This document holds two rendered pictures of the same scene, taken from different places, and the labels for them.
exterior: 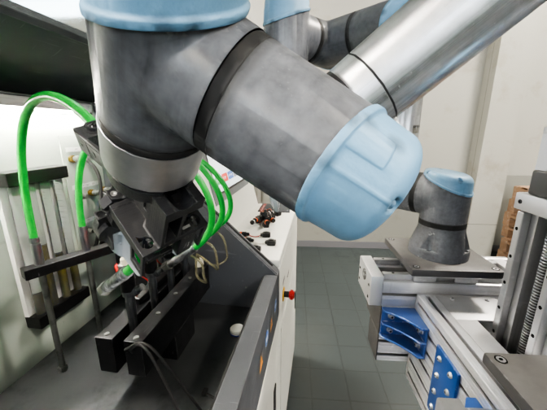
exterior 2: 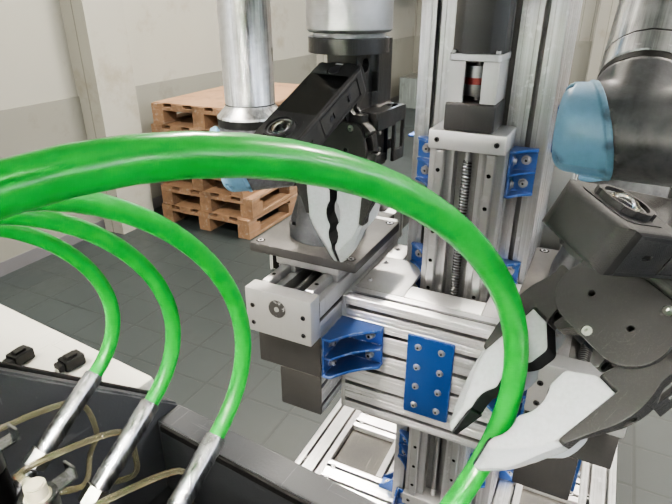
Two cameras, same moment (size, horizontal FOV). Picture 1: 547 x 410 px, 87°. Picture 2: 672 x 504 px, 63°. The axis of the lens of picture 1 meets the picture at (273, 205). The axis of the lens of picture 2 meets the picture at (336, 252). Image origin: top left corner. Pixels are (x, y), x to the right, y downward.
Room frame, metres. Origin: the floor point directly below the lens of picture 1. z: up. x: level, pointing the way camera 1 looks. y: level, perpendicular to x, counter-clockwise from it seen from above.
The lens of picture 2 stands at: (0.35, 0.46, 1.46)
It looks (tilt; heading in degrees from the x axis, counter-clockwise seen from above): 25 degrees down; 292
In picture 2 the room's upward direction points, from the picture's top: straight up
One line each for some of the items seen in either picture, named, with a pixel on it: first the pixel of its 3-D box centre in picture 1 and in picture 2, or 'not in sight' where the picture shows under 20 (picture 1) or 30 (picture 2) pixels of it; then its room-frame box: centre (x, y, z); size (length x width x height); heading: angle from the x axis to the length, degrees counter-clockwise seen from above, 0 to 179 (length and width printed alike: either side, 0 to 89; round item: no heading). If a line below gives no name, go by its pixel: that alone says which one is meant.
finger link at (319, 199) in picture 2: not in sight; (335, 210); (0.55, -0.03, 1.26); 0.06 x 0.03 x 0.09; 81
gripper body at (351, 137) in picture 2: not in sight; (352, 105); (0.54, -0.03, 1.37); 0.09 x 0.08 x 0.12; 81
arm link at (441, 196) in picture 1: (443, 194); not in sight; (0.75, -0.46, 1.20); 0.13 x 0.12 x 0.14; 42
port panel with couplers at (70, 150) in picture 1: (93, 191); not in sight; (0.80, 0.51, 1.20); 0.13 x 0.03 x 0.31; 171
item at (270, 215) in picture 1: (266, 215); not in sight; (1.22, 0.03, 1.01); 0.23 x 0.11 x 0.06; 171
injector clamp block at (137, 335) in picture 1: (166, 318); not in sight; (0.64, 0.27, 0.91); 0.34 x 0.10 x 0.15; 171
